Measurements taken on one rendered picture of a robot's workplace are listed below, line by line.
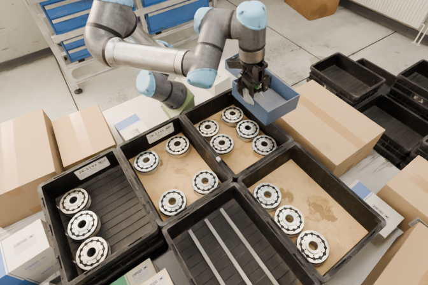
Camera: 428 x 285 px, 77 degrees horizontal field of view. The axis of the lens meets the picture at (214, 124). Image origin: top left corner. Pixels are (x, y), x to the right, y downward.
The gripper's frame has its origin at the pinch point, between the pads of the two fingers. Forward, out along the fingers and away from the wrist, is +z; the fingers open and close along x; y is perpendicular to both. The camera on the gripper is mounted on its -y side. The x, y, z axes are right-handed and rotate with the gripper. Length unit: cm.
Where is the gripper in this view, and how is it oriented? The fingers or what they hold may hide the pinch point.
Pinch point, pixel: (249, 98)
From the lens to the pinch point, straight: 96.3
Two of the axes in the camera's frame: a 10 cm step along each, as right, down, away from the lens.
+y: 5.2, 6.4, -5.7
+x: 8.5, -4.8, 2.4
